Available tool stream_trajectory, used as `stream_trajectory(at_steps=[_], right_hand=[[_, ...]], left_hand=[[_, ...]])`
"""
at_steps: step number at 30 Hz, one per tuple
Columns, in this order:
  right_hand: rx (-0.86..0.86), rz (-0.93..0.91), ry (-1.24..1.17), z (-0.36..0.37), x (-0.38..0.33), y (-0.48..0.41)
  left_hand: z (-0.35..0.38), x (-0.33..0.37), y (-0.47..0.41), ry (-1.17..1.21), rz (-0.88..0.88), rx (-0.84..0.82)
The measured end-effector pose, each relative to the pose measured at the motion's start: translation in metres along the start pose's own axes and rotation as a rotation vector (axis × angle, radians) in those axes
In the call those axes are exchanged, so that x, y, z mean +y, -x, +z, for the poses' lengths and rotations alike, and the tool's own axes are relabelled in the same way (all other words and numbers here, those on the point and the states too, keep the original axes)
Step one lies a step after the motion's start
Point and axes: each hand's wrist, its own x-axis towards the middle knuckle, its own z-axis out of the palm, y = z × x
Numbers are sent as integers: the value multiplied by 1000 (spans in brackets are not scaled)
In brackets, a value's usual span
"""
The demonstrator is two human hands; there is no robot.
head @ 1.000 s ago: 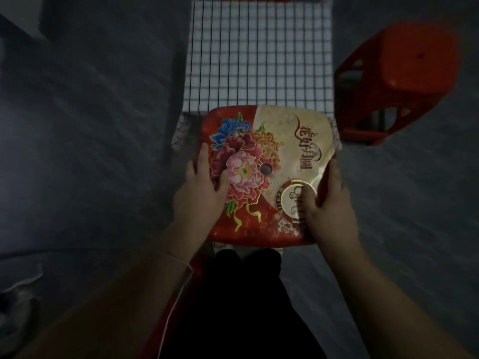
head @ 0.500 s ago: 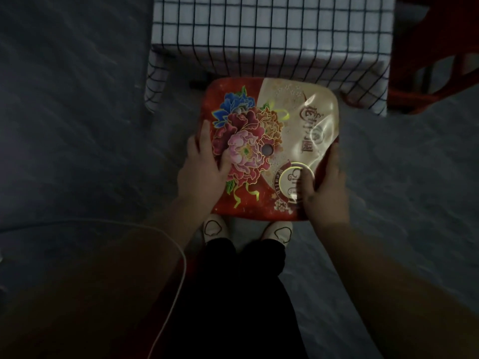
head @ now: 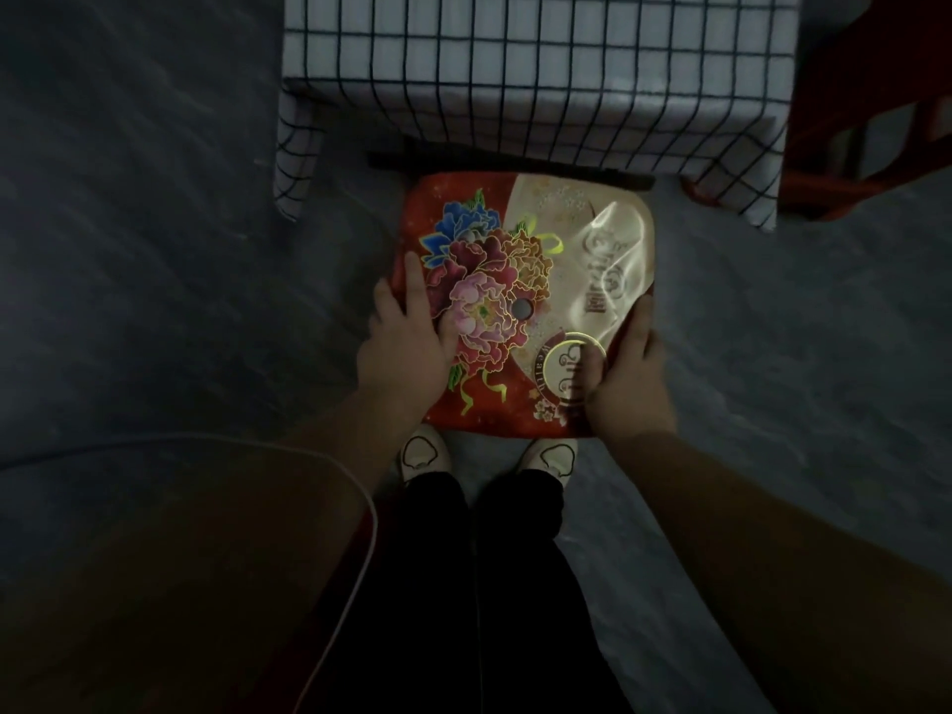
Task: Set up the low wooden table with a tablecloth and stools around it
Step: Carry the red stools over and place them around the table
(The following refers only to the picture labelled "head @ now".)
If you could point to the person's right thumb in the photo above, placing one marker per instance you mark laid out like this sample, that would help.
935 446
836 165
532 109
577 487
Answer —
592 371

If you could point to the person's left hand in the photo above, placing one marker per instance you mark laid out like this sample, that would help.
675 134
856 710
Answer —
398 356

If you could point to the person's left cream shoe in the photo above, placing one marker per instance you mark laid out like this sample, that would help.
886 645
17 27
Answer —
422 453

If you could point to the person's right cream shoe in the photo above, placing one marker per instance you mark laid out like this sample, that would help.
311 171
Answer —
548 457

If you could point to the white black checked tablecloth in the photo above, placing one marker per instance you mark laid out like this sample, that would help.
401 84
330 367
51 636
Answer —
535 74

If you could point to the person's black trousers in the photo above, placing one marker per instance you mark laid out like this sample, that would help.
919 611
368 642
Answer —
476 602

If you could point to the dark table crossbar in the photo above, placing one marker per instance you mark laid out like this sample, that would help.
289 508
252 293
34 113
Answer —
461 164

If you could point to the person's left thumb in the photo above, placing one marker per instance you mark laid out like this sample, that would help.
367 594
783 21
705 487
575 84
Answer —
448 338

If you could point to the red wooden chair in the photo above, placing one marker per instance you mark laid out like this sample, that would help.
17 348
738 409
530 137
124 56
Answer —
870 111

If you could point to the person's right hand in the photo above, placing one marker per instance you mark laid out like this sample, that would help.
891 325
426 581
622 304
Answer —
632 386

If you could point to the person's left middle finger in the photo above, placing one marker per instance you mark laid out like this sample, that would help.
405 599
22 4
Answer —
385 298

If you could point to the person's cream shoe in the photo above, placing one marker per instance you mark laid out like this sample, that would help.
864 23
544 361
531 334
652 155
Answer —
422 453
548 457

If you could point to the person's left forearm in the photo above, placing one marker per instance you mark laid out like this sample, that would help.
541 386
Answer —
223 557

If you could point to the person's right forearm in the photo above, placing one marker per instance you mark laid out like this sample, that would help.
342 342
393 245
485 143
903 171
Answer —
781 572

